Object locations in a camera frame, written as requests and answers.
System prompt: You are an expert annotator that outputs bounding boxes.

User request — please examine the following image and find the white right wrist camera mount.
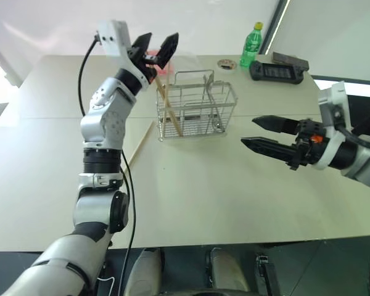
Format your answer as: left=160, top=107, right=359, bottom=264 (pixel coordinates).
left=313, top=81, right=350, bottom=171

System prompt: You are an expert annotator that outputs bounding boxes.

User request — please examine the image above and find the wooden chopstick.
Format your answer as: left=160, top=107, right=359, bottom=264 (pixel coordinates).
left=153, top=75, right=184, bottom=137
left=127, top=120, right=155, bottom=165

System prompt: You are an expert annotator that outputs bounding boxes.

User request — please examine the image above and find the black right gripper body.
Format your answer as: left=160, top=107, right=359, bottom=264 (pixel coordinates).
left=286, top=118, right=331, bottom=171

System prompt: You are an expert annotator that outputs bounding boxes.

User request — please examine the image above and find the metal wire basket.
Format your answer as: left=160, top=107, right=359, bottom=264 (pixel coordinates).
left=155, top=69, right=239, bottom=142

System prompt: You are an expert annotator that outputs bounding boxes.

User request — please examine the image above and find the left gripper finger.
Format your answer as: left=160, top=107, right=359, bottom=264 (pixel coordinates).
left=155, top=31, right=180, bottom=70
left=131, top=31, right=153, bottom=54

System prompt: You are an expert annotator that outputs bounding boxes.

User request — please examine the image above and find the green plastic bottle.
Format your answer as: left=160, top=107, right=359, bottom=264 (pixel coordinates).
left=239, top=22, right=264, bottom=69

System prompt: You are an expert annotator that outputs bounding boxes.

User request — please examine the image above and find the pink translucent object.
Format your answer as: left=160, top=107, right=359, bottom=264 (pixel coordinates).
left=147, top=48, right=174, bottom=76

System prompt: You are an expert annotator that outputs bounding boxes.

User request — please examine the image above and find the black handheld controller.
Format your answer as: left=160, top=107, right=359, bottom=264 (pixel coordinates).
left=249, top=60, right=306, bottom=85

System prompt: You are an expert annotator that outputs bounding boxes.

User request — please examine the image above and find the thin white wire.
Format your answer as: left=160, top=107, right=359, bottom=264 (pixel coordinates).
left=97, top=276, right=117, bottom=296

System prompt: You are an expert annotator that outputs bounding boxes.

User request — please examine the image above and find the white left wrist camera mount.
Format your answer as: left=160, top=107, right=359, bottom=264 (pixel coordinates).
left=96, top=19, right=151, bottom=93

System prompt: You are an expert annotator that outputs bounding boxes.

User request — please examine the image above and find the round tape roll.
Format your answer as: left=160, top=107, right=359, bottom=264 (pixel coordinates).
left=216, top=59, right=237, bottom=71

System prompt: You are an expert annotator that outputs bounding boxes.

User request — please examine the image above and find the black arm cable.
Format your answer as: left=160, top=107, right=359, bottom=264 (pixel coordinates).
left=78, top=30, right=137, bottom=296
left=334, top=106, right=370, bottom=150

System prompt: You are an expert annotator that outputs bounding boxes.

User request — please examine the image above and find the dark rectangular block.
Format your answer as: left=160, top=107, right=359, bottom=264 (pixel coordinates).
left=272, top=51, right=310, bottom=71

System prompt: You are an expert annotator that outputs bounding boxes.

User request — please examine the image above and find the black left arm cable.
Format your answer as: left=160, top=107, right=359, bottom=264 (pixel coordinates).
left=78, top=30, right=137, bottom=296

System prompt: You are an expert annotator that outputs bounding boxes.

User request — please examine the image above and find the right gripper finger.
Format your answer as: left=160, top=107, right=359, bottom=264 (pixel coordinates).
left=240, top=137, right=298, bottom=165
left=252, top=115, right=300, bottom=135

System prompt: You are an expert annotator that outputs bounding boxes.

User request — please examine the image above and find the metal spoon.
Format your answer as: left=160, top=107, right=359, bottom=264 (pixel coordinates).
left=203, top=72, right=226, bottom=133

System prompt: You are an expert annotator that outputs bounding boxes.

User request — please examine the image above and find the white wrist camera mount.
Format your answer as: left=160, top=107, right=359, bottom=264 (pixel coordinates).
left=313, top=81, right=350, bottom=171
left=96, top=19, right=151, bottom=93

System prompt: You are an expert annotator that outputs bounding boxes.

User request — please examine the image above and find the black strap with buckle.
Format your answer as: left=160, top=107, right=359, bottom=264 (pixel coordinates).
left=255, top=252, right=282, bottom=296

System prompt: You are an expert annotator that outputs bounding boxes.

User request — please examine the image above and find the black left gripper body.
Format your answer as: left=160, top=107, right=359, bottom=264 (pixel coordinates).
left=129, top=45, right=158, bottom=83

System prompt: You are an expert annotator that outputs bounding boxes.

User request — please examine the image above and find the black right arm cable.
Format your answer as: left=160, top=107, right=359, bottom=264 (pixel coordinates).
left=334, top=106, right=370, bottom=150

